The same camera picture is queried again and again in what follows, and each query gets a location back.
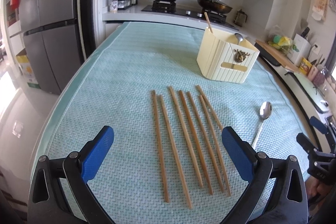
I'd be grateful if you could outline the wooden chopstick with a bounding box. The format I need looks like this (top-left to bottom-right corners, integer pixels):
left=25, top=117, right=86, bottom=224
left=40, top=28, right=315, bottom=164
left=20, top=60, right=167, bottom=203
left=186, top=92, right=224, bottom=192
left=196, top=85, right=224, bottom=130
left=204, top=12, right=213, bottom=34
left=158, top=94, right=193, bottom=209
left=199, top=95, right=231, bottom=196
left=151, top=90, right=170, bottom=203
left=178, top=90, right=214, bottom=195
left=167, top=86, right=205, bottom=189

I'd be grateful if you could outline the large steel spoon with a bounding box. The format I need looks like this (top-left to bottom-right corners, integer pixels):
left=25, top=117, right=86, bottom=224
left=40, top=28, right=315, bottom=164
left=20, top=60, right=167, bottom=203
left=252, top=101, right=272, bottom=149

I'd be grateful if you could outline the small steel spoon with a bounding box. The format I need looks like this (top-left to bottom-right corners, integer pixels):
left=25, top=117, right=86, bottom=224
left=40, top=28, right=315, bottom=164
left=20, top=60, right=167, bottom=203
left=234, top=33, right=244, bottom=45

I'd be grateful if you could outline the person right hand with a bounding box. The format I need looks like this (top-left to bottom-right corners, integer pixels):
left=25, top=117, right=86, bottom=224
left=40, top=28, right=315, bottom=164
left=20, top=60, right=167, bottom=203
left=305, top=176, right=333, bottom=205

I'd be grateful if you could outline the purple soap bottle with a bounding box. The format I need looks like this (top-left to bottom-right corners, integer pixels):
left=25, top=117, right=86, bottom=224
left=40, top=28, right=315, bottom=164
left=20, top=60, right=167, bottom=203
left=312, top=67, right=328, bottom=88

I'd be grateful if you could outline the yellow printed cup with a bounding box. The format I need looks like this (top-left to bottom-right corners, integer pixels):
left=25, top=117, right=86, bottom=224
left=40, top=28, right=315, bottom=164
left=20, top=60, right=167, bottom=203
left=299, top=57, right=312, bottom=76

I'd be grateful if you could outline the light blue table towel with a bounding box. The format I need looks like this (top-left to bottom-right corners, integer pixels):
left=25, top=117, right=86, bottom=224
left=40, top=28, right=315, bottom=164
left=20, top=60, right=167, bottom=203
left=37, top=22, right=309, bottom=223

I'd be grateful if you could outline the wooden cutting board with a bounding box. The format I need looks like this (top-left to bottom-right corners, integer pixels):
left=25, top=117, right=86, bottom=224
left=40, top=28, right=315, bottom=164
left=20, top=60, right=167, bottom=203
left=255, top=40, right=299, bottom=73

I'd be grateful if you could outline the white knife block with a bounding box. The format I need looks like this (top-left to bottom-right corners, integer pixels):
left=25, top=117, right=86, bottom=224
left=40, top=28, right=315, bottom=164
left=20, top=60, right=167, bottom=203
left=286, top=34, right=311, bottom=67

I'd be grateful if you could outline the plastic bag with sponges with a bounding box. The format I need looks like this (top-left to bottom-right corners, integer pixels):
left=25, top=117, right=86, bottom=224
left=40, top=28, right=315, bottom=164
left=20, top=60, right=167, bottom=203
left=267, top=25, right=298, bottom=55

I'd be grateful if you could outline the cream utensil holder box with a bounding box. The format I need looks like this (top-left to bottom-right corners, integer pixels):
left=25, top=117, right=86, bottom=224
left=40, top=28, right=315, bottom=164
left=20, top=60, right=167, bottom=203
left=197, top=28, right=260, bottom=84

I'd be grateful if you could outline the yellow cardboard box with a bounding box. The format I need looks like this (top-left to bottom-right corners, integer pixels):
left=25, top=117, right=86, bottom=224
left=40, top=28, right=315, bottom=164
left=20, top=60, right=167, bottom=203
left=15, top=48, right=41, bottom=89

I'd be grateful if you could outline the hanging paper bag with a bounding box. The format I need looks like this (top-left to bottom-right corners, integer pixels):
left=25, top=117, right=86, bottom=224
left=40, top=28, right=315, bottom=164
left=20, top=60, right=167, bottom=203
left=311, top=0, right=329, bottom=22

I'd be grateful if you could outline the dark glass kettle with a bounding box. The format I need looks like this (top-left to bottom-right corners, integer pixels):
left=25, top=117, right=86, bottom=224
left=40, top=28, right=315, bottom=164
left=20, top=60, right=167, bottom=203
left=234, top=9, right=248, bottom=27

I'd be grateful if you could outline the spice jar rack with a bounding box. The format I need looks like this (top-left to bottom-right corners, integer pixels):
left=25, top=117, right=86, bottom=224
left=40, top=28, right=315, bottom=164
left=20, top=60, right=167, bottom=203
left=108, top=0, right=131, bottom=13

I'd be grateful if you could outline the wok with glass lid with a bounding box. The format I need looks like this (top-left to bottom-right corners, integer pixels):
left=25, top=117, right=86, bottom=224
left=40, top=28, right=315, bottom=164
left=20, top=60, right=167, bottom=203
left=197, top=0, right=232, bottom=14

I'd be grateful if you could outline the grey double door refrigerator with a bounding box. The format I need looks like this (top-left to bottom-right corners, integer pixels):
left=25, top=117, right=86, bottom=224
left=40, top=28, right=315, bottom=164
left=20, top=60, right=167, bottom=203
left=19, top=0, right=84, bottom=94

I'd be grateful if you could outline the black gas hob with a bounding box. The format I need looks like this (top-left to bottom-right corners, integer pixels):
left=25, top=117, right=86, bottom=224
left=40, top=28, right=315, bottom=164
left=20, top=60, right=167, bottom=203
left=142, top=3, right=239, bottom=31

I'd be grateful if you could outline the wire whisk rack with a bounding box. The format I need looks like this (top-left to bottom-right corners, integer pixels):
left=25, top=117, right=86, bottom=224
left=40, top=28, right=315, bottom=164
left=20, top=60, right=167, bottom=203
left=329, top=0, right=336, bottom=12

